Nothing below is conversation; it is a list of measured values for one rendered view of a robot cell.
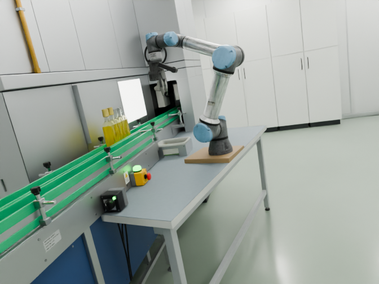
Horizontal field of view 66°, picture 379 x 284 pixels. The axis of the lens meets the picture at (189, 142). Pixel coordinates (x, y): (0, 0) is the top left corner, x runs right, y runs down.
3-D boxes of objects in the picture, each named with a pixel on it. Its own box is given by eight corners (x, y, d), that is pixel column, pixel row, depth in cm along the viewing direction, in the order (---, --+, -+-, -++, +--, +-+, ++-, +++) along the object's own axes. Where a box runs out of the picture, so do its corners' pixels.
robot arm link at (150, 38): (153, 31, 166) (141, 34, 171) (156, 51, 169) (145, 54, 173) (161, 31, 172) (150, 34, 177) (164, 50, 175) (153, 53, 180)
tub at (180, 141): (163, 150, 218) (161, 139, 216) (193, 147, 212) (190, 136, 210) (155, 158, 202) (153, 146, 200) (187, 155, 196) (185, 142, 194)
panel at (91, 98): (145, 116, 257) (136, 76, 249) (148, 115, 256) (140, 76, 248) (87, 143, 172) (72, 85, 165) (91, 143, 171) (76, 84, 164)
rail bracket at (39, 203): (47, 222, 98) (35, 185, 95) (65, 221, 96) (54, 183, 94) (38, 228, 95) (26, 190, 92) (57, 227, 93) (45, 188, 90)
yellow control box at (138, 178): (137, 182, 161) (134, 169, 160) (149, 181, 159) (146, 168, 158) (131, 187, 155) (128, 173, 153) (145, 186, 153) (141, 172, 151)
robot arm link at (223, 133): (231, 133, 182) (228, 112, 180) (221, 138, 171) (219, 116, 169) (214, 134, 189) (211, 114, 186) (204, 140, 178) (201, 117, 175)
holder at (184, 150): (157, 152, 220) (155, 142, 218) (193, 148, 212) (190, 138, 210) (149, 159, 204) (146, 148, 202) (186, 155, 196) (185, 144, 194)
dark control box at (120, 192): (113, 205, 135) (109, 188, 134) (128, 204, 133) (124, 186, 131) (104, 213, 128) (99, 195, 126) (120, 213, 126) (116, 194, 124)
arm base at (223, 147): (235, 147, 186) (233, 132, 185) (229, 154, 173) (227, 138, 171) (212, 149, 192) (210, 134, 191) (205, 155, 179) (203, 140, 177)
